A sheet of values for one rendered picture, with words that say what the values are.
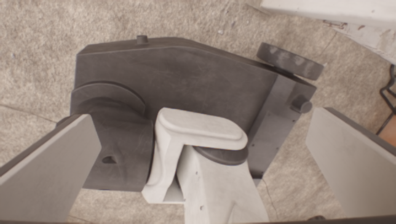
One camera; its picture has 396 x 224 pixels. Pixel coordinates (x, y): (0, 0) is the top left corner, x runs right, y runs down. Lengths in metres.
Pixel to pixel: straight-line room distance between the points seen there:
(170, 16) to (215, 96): 0.26
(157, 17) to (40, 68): 0.36
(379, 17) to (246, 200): 0.40
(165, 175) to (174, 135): 0.08
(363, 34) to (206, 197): 0.53
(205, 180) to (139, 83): 0.26
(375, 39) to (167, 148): 0.57
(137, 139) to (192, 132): 0.10
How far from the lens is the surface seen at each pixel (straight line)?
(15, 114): 0.81
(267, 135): 0.65
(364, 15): 0.51
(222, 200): 0.34
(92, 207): 1.05
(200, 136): 0.38
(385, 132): 1.53
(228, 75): 0.52
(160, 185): 0.43
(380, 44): 0.70
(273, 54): 0.60
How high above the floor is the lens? 0.62
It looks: 57 degrees down
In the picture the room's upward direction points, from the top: 154 degrees clockwise
